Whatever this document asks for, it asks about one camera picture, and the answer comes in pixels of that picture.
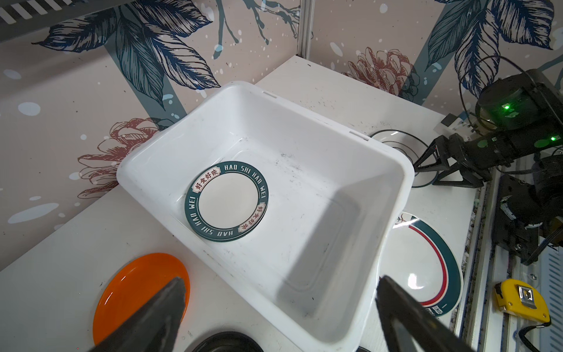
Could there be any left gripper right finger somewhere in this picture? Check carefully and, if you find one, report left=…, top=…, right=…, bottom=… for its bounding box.
left=375, top=276, right=471, bottom=351

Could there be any white plate black flower outline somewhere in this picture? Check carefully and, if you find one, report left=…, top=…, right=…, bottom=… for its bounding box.
left=371, top=129, right=438, bottom=189

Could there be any white plastic bin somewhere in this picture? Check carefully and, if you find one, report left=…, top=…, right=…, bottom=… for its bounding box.
left=117, top=82, right=414, bottom=351

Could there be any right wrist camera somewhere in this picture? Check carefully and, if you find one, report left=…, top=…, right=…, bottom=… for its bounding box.
left=434, top=114, right=474, bottom=140

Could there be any orange plate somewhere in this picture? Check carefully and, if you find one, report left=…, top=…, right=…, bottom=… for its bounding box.
left=92, top=253, right=191, bottom=345

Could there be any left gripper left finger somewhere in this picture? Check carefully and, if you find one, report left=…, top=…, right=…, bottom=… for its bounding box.
left=92, top=277, right=186, bottom=352

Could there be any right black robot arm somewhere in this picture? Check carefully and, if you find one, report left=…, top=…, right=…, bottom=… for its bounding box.
left=413, top=69, right=562, bottom=265

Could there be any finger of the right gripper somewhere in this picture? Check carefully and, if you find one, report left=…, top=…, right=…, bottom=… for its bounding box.
left=433, top=167, right=492, bottom=189
left=413, top=136, right=450, bottom=172

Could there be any green rim lettered plate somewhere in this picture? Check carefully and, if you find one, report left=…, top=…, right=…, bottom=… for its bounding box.
left=184, top=161, right=270, bottom=242

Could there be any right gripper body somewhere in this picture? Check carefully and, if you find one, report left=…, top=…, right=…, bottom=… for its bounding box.
left=448, top=131, right=528, bottom=172

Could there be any white plate green red rim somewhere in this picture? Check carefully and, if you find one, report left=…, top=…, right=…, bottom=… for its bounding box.
left=378, top=212, right=463, bottom=317

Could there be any black hanging wall basket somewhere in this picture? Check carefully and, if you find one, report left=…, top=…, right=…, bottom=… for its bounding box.
left=1, top=0, right=130, bottom=42

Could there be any yellow tape measure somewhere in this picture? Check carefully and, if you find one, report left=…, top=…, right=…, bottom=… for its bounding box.
left=494, top=279, right=551, bottom=324

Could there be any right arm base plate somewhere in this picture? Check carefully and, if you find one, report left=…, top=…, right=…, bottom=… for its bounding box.
left=492, top=175, right=545, bottom=265

